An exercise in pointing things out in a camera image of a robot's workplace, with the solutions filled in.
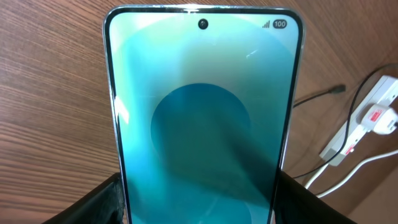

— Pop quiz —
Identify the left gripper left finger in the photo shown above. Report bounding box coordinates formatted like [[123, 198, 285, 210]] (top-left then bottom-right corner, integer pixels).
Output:
[[43, 172, 124, 224]]

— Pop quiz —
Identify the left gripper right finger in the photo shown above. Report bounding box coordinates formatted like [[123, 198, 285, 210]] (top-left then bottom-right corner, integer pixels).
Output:
[[274, 172, 355, 224]]

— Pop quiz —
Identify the black USB charging cable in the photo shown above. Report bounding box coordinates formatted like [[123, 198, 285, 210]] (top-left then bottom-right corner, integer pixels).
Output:
[[292, 63, 398, 180]]

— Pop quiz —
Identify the teal Galaxy S25 smartphone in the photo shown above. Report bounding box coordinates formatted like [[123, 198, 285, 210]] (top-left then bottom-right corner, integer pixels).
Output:
[[103, 4, 305, 224]]

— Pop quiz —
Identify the white charger plug adapter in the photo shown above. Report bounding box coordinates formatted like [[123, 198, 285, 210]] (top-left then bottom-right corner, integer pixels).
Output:
[[360, 104, 397, 135]]

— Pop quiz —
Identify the white power strip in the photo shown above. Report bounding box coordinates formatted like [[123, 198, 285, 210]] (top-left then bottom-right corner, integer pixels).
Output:
[[319, 75, 397, 166]]

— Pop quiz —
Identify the white power strip cord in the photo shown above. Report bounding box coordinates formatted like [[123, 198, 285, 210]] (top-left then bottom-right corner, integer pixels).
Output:
[[303, 149, 398, 199]]

